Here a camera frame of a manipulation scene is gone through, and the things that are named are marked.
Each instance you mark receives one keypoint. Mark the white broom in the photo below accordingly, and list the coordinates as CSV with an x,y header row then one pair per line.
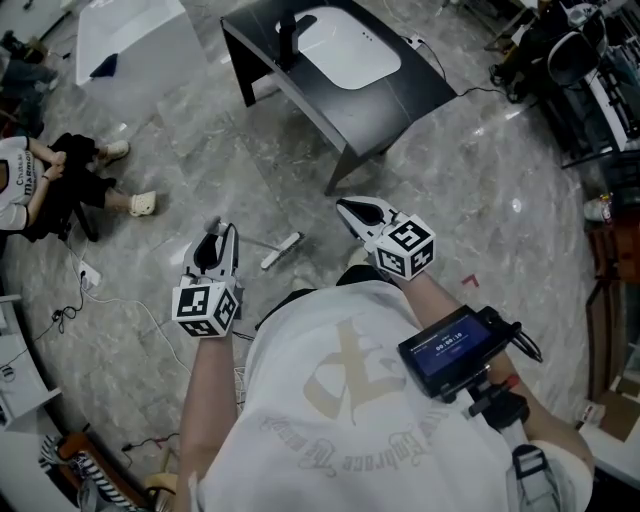
x,y
282,250

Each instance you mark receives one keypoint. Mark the dark blue cloth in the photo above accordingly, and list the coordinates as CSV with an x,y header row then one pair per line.
x,y
106,66

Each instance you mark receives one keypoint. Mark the black office chair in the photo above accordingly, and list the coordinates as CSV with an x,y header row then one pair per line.
x,y
82,225

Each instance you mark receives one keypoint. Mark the white power strip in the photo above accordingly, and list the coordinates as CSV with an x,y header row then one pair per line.
x,y
416,41
90,275

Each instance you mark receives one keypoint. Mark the person's left forearm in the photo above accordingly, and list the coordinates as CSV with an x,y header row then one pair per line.
x,y
205,390

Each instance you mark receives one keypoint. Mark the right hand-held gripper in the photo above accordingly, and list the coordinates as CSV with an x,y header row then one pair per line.
x,y
407,247

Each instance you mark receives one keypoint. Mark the white sink basin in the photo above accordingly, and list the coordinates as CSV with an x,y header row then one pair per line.
x,y
350,50

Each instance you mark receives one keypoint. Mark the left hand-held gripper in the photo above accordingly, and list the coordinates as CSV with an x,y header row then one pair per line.
x,y
205,305

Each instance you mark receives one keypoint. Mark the brown wooden cabinet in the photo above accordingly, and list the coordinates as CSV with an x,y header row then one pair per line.
x,y
615,280

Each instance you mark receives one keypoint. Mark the dark-topped wooden vanity cabinet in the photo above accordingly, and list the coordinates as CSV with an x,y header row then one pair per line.
x,y
365,115

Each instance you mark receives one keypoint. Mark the white desk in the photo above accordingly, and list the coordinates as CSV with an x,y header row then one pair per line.
x,y
20,380

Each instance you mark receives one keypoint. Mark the person's white T-shirt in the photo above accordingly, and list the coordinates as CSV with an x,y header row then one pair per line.
x,y
300,425

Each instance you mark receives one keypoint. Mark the person's right forearm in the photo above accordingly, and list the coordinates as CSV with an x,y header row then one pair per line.
x,y
432,297

